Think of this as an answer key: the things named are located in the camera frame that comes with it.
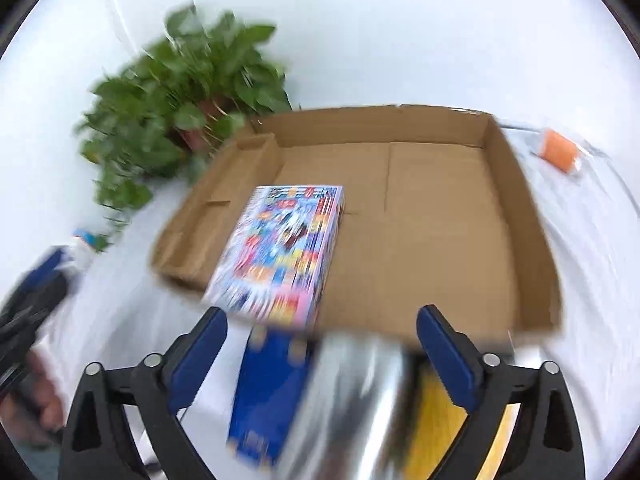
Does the yellow label glass jar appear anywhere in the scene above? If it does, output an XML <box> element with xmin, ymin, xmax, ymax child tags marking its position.
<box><xmin>404</xmin><ymin>364</ymin><xmax>520</xmax><ymax>480</ymax></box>

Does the blue stapler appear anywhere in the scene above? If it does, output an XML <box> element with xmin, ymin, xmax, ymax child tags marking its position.
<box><xmin>227</xmin><ymin>326</ymin><xmax>314</xmax><ymax>470</ymax></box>

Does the colourful board game box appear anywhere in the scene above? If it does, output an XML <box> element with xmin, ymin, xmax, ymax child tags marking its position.
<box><xmin>204</xmin><ymin>185</ymin><xmax>344</xmax><ymax>330</ymax></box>

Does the silver metal tin can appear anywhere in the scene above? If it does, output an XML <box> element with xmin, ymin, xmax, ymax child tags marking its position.
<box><xmin>273</xmin><ymin>333</ymin><xmax>416</xmax><ymax>479</ymax></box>

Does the person's hand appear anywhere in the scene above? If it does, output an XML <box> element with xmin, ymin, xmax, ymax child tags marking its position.
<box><xmin>1</xmin><ymin>350</ymin><xmax>65</xmax><ymax>448</ymax></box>

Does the small blue white box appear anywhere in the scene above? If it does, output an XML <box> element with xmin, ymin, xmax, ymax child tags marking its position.
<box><xmin>61</xmin><ymin>229</ymin><xmax>98</xmax><ymax>278</ymax></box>

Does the green potted plant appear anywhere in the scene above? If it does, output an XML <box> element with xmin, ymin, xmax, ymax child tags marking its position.
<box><xmin>75</xmin><ymin>3</ymin><xmax>292</xmax><ymax>240</ymax></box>

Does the shallow cardboard tray box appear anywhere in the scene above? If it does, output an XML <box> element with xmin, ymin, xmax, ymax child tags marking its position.
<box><xmin>151</xmin><ymin>105</ymin><xmax>563</xmax><ymax>348</ymax></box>

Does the orange label clear jar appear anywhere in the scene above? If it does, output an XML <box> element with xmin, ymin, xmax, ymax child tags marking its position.
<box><xmin>532</xmin><ymin>128</ymin><xmax>582</xmax><ymax>176</ymax></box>

